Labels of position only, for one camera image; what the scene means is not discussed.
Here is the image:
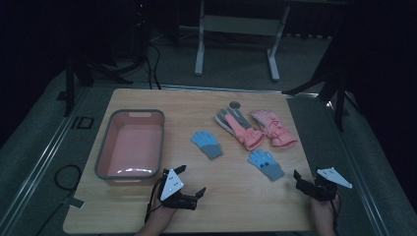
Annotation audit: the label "black hanging cables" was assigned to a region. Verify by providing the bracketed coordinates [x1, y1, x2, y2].
[143, 41, 162, 90]

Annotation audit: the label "gray tape strip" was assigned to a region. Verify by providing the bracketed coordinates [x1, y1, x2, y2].
[68, 197, 86, 210]

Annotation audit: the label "white metal desk frame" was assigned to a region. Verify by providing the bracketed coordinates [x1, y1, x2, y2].
[194, 0, 291, 83]

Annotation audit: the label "plain blue gray knit glove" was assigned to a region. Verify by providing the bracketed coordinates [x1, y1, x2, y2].
[190, 130, 224, 161]

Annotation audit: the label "black looped floor cable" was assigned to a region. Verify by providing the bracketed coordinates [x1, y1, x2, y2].
[34, 163, 84, 236]

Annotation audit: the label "pink ski glove gray palm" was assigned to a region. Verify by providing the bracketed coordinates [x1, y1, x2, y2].
[214, 106, 266, 152]

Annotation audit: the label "black tripod stand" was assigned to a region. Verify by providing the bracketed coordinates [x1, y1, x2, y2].
[282, 19, 362, 133]
[56, 53, 136, 118]

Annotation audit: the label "dotted blue gray knit glove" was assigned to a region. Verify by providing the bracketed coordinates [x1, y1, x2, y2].
[247, 148, 285, 182]

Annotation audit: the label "person's right hand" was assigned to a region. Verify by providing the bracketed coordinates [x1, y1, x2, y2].
[310, 194, 340, 226]

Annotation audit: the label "silver floor rail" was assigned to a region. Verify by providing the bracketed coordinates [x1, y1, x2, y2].
[326, 97, 391, 236]
[0, 86, 91, 236]

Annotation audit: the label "right hand-held gripper black cable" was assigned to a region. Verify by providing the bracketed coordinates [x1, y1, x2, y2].
[330, 193, 342, 236]

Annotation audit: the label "pink basin with gray rim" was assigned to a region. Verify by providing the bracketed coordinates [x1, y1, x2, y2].
[94, 108, 166, 182]

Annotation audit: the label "person's left hand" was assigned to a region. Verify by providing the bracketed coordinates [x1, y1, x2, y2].
[148, 199, 178, 224]

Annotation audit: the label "left hand-held gripper black cable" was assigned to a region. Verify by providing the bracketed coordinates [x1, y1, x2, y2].
[144, 176, 169, 224]

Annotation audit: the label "hand-held gripper black cable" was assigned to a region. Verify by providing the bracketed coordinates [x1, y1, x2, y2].
[144, 176, 169, 224]
[330, 193, 342, 236]

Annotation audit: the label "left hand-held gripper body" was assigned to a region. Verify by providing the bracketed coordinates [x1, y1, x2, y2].
[157, 168, 199, 211]

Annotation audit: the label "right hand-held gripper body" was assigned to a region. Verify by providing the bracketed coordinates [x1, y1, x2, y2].
[295, 166, 354, 203]

